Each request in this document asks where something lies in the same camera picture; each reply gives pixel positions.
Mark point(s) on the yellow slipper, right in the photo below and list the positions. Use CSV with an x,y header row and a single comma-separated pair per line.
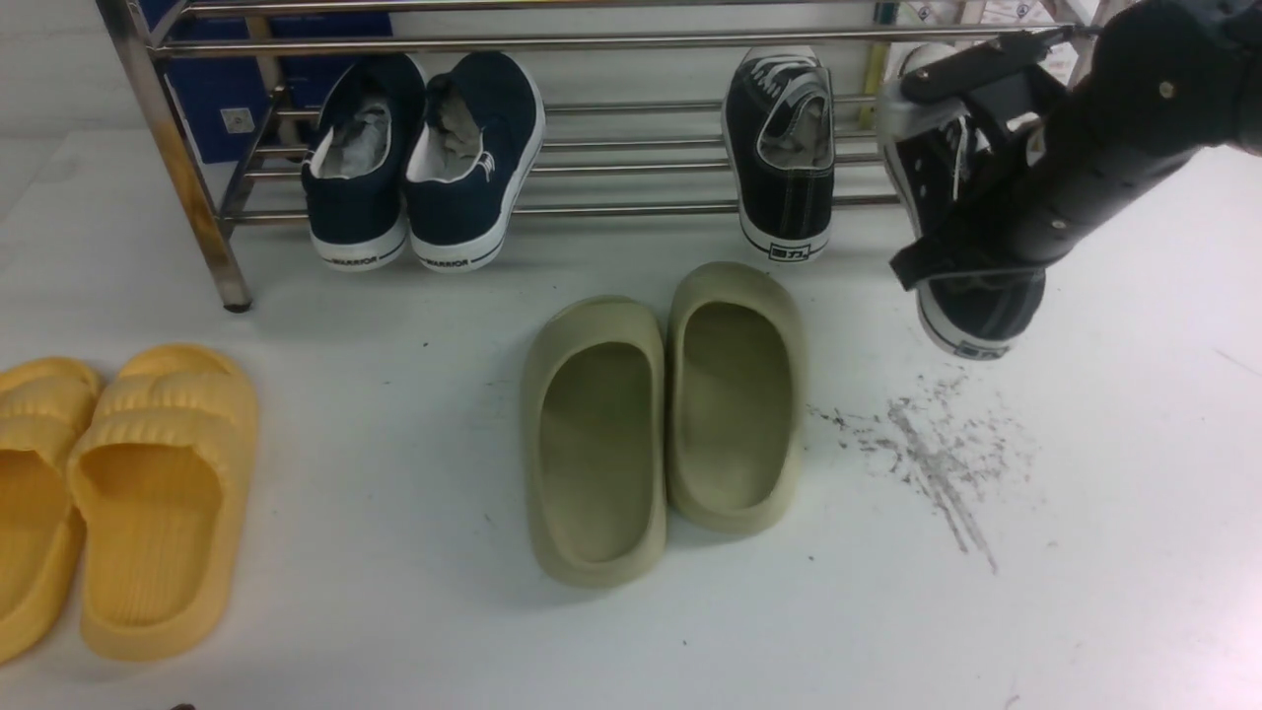
x,y
161,478

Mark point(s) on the blue box behind rack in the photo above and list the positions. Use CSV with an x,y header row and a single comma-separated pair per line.
x,y
222,99

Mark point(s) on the metal shoe rack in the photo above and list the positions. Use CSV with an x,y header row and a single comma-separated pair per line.
x,y
216,30

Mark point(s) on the olive green slipper, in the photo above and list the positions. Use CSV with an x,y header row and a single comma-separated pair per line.
x,y
737,375
593,430

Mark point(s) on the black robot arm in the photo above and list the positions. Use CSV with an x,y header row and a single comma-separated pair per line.
x,y
1004,171

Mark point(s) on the navy slip-on shoe, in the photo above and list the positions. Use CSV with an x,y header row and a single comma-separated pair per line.
x,y
352,173
484,125

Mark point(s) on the yellow slipper, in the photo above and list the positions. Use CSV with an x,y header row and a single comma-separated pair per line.
x,y
161,478
46,406

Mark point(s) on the yellow slipper, left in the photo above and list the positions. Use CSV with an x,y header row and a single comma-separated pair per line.
x,y
46,406

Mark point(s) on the black canvas sneaker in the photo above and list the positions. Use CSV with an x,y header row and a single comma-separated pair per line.
x,y
777,121
970,304

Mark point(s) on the olive green slipper, right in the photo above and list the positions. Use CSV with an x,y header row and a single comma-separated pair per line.
x,y
737,375

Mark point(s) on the navy slip-on shoe, left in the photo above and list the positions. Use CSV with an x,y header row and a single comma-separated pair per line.
x,y
352,173

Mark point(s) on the navy slip-on shoe, right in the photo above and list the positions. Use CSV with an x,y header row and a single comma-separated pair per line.
x,y
484,125

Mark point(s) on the olive green slipper, left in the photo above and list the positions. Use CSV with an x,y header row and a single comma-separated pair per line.
x,y
593,430

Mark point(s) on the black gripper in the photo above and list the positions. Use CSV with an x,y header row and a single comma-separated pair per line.
x,y
1165,81

